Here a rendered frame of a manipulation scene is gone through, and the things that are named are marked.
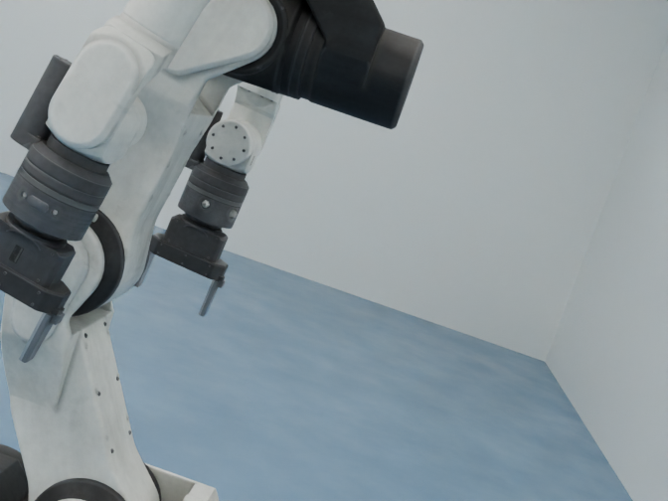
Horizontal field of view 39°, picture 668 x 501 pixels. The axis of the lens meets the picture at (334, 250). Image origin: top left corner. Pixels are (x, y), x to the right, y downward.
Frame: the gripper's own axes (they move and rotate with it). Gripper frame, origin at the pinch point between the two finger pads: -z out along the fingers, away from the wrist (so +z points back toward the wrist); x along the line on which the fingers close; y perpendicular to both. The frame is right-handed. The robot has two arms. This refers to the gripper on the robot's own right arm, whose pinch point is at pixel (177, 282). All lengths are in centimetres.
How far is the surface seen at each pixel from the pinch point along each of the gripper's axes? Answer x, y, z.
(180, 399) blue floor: 2, -113, -58
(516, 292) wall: -119, -367, -19
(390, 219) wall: -40, -368, -11
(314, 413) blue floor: -35, -142, -55
